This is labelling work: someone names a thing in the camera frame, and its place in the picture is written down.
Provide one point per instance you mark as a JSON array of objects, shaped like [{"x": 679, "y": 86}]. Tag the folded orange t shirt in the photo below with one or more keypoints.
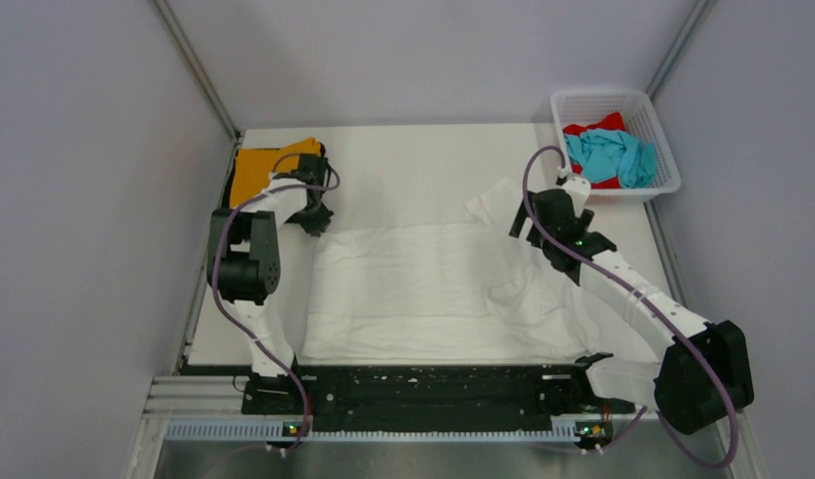
[{"x": 252, "y": 168}]

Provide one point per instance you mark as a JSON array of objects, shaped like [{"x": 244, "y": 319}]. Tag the left corner metal post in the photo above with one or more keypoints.
[{"x": 195, "y": 67}]

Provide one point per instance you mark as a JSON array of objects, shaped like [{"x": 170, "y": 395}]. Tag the folded black t shirt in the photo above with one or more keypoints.
[{"x": 270, "y": 197}]

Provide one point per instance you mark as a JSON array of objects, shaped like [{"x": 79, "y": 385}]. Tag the white t shirt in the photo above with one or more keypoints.
[{"x": 444, "y": 293}]

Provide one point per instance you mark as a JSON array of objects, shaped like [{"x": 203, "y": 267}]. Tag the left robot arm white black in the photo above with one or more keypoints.
[{"x": 244, "y": 263}]

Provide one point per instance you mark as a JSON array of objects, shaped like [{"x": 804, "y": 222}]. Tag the cyan t shirt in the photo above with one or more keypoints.
[{"x": 638, "y": 168}]

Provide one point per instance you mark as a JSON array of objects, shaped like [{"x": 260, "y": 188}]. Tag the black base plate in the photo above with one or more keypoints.
[{"x": 430, "y": 399}]

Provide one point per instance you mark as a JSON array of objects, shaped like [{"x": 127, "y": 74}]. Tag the corner metal post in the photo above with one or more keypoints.
[
  {"x": 195, "y": 67},
  {"x": 697, "y": 14}
]

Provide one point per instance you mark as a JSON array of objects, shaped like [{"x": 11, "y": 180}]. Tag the white slotted cable duct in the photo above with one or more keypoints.
[{"x": 239, "y": 430}]

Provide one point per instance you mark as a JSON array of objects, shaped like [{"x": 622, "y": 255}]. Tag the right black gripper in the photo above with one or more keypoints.
[{"x": 519, "y": 223}]

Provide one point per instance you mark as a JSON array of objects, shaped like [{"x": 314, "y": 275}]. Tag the right corner metal post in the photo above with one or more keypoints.
[{"x": 697, "y": 14}]

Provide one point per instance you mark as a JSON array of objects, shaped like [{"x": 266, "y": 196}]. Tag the white plastic basket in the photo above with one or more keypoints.
[{"x": 588, "y": 106}]

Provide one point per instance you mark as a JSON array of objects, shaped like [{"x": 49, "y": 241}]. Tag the red t shirt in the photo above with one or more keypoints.
[{"x": 597, "y": 150}]

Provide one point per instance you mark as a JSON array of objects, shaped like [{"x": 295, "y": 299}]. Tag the aluminium rail frame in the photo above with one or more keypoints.
[{"x": 195, "y": 396}]

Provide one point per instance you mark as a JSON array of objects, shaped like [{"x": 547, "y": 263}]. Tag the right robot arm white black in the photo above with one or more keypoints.
[{"x": 701, "y": 372}]

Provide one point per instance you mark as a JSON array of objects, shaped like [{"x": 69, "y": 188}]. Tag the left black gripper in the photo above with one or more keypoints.
[{"x": 320, "y": 223}]

